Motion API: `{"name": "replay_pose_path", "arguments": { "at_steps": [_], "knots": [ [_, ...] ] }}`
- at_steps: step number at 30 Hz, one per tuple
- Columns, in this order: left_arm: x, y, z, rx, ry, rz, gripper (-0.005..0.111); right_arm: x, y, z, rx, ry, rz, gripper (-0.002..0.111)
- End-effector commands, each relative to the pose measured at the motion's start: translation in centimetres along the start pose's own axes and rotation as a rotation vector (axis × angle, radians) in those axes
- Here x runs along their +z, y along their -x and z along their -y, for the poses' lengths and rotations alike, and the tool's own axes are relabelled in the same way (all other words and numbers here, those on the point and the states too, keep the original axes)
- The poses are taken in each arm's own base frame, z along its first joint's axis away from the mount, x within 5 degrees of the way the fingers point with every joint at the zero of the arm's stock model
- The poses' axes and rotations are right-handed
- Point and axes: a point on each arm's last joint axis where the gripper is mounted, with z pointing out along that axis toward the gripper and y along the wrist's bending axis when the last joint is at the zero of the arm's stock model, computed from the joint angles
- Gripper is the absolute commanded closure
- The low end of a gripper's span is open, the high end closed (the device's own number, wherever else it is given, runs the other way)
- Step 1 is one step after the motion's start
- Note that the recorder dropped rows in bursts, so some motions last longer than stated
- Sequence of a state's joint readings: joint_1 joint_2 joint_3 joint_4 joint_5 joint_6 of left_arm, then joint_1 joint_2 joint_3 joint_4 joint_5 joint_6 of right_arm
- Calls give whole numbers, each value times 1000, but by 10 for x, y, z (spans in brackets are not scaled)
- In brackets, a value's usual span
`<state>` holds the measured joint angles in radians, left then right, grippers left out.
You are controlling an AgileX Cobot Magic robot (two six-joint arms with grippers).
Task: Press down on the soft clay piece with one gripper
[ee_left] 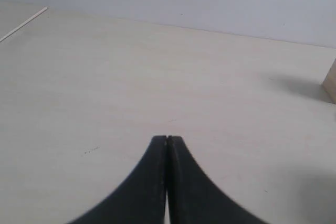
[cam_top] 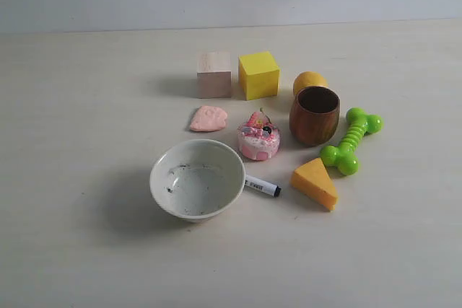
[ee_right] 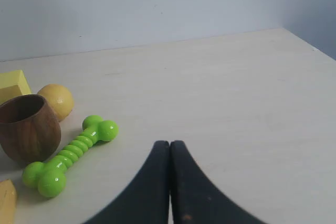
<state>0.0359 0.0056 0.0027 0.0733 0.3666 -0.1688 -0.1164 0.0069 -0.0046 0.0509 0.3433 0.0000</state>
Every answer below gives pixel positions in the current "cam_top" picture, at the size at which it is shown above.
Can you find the white ceramic bowl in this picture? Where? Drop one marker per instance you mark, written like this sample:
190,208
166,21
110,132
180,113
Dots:
197,179

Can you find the pink toy cake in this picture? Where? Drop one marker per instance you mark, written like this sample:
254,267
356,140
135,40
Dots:
258,138

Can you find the pink putty lump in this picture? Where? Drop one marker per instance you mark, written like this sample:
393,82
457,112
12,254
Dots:
208,119

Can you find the brown wooden cup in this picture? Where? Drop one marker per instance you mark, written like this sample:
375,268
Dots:
314,115

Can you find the natural wooden cube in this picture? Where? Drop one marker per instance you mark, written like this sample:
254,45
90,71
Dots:
214,76

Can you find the yellow lemon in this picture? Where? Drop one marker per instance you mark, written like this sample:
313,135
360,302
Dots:
308,79

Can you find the white black marker pen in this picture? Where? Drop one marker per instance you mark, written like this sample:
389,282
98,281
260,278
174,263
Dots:
262,186

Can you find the yellow cube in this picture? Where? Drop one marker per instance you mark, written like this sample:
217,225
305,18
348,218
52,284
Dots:
258,75

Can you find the green bone toy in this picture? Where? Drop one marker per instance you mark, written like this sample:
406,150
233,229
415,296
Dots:
342,156

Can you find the orange cheese wedge sponge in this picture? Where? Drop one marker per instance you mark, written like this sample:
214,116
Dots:
312,179

